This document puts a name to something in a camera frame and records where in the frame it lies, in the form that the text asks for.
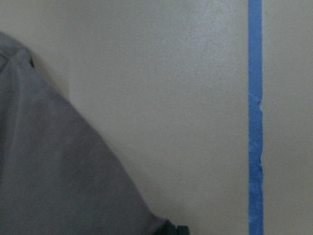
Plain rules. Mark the dark brown t-shirt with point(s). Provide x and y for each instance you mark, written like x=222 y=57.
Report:
x=57 y=175

